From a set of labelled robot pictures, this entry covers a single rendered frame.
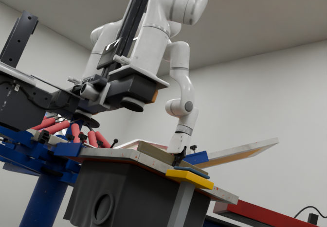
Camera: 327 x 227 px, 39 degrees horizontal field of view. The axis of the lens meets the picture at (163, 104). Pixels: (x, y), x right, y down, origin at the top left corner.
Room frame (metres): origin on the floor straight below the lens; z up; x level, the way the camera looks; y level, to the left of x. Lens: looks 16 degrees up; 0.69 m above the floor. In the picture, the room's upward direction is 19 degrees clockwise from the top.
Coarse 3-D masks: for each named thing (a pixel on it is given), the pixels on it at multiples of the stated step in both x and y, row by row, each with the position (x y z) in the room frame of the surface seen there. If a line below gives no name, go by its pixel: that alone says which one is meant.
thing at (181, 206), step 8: (168, 176) 1.68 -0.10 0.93; (176, 176) 1.63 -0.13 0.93; (184, 176) 1.59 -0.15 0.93; (192, 176) 1.60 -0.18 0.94; (184, 184) 1.66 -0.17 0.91; (192, 184) 1.66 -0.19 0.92; (200, 184) 1.62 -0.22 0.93; (208, 184) 1.64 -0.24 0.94; (184, 192) 1.65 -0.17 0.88; (192, 192) 1.66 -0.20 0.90; (176, 200) 1.67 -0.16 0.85; (184, 200) 1.65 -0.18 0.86; (176, 208) 1.66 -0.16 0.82; (184, 208) 1.66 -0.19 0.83; (176, 216) 1.65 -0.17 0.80; (184, 216) 1.66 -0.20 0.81; (168, 224) 1.67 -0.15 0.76; (176, 224) 1.65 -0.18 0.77
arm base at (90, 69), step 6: (96, 54) 1.69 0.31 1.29; (90, 60) 1.71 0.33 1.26; (96, 60) 1.69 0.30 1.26; (90, 66) 1.70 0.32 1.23; (96, 66) 1.69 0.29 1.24; (84, 72) 1.71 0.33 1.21; (90, 72) 1.69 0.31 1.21; (96, 72) 1.69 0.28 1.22; (72, 78) 1.71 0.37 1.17; (78, 84) 1.71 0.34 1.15
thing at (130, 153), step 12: (84, 156) 2.13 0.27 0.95; (96, 156) 2.00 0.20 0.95; (108, 156) 1.89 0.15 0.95; (120, 156) 1.80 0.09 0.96; (132, 156) 1.74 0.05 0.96; (144, 156) 1.77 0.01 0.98; (156, 168) 1.80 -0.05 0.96; (168, 168) 1.83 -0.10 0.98; (216, 192) 1.96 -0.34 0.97; (228, 192) 2.00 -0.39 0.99
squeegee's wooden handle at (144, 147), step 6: (138, 144) 1.92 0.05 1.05; (144, 144) 1.90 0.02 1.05; (150, 144) 1.91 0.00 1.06; (138, 150) 1.90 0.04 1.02; (144, 150) 1.90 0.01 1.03; (150, 150) 1.92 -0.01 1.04; (156, 150) 1.93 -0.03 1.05; (162, 150) 1.95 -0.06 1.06; (150, 156) 1.92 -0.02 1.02; (156, 156) 1.94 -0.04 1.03; (162, 156) 1.95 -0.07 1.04; (168, 156) 1.96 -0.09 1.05; (174, 156) 1.98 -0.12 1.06; (168, 162) 1.97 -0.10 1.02; (186, 162) 2.02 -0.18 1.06; (192, 168) 2.03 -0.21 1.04; (198, 168) 2.05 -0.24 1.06; (204, 174) 2.07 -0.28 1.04
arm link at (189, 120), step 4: (172, 100) 1.95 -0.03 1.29; (168, 104) 1.96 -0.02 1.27; (168, 108) 1.96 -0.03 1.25; (196, 108) 1.97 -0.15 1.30; (168, 112) 1.97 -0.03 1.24; (172, 112) 1.95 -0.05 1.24; (192, 112) 1.96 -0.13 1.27; (196, 112) 1.97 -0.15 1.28; (176, 116) 1.99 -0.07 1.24; (180, 116) 1.98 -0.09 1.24; (184, 116) 1.97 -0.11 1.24; (188, 116) 1.96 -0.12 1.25; (192, 116) 1.97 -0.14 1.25; (196, 116) 1.98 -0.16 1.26; (180, 120) 1.98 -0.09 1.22; (184, 120) 1.97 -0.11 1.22; (188, 120) 1.96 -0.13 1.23; (192, 120) 1.97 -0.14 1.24; (196, 120) 1.99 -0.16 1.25; (180, 124) 1.97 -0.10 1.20; (184, 124) 1.96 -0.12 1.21; (188, 124) 1.96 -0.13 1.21; (192, 124) 1.97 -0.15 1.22; (192, 128) 1.98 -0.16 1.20
